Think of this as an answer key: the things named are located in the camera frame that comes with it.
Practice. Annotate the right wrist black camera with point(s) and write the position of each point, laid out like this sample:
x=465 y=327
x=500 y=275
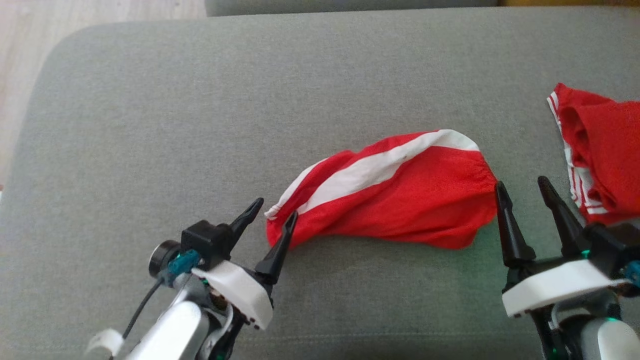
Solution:
x=612 y=247

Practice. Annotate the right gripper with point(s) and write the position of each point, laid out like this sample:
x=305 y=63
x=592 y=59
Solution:
x=555 y=285

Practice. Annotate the red white basketball jersey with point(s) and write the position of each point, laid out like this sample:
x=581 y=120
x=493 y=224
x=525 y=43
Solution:
x=607 y=150

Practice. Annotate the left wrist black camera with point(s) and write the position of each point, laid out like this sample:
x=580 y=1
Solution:
x=207 y=242

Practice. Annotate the yellow grey sofa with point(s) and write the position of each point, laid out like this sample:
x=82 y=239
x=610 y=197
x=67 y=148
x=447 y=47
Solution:
x=250 y=100

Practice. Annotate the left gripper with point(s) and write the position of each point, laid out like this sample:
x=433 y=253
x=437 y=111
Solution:
x=240 y=292

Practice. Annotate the red shorts white stripe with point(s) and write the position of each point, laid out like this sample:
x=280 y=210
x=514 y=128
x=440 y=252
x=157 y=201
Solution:
x=415 y=195

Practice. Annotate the wrist black camera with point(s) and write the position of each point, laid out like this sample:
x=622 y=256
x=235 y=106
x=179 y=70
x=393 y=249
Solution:
x=207 y=242
x=612 y=247

